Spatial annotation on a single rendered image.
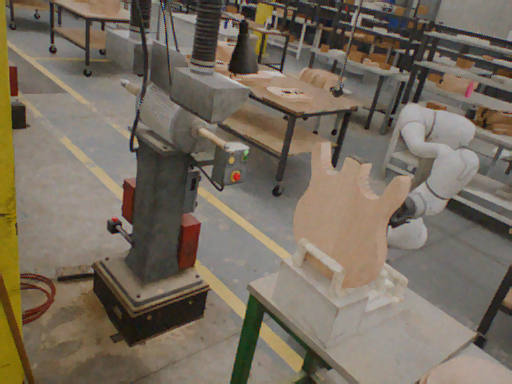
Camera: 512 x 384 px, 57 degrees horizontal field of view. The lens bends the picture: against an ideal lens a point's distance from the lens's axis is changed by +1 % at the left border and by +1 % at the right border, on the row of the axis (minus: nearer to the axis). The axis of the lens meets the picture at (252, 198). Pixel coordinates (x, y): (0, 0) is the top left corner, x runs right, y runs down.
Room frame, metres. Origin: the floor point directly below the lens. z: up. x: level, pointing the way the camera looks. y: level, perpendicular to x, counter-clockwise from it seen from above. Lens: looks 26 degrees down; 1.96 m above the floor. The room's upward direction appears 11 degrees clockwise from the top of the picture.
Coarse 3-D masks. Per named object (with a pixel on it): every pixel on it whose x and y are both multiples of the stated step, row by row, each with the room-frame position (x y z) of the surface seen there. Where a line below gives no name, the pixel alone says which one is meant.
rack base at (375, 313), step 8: (384, 296) 1.35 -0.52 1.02; (368, 304) 1.28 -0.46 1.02; (376, 304) 1.29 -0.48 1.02; (384, 304) 1.30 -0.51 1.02; (368, 312) 1.24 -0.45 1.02; (376, 312) 1.28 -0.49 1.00; (384, 312) 1.31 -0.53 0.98; (360, 320) 1.23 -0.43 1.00; (368, 320) 1.25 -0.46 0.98; (376, 320) 1.29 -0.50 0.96; (384, 320) 1.33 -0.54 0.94; (360, 328) 1.23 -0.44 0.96; (368, 328) 1.27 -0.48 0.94
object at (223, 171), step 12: (228, 144) 2.26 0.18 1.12; (240, 144) 2.30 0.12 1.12; (216, 156) 2.22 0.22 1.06; (228, 156) 2.17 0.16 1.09; (240, 156) 2.23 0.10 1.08; (192, 168) 2.28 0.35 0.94; (216, 168) 2.21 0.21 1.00; (228, 168) 2.18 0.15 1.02; (240, 168) 2.24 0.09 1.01; (216, 180) 2.19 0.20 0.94; (228, 180) 2.19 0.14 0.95; (240, 180) 2.25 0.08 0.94
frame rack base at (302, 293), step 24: (288, 264) 1.30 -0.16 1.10; (288, 288) 1.28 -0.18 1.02; (312, 288) 1.21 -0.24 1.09; (360, 288) 1.25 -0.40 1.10; (288, 312) 1.26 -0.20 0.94; (312, 312) 1.19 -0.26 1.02; (336, 312) 1.13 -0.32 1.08; (360, 312) 1.21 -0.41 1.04; (312, 336) 1.17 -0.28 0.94; (336, 336) 1.15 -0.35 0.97
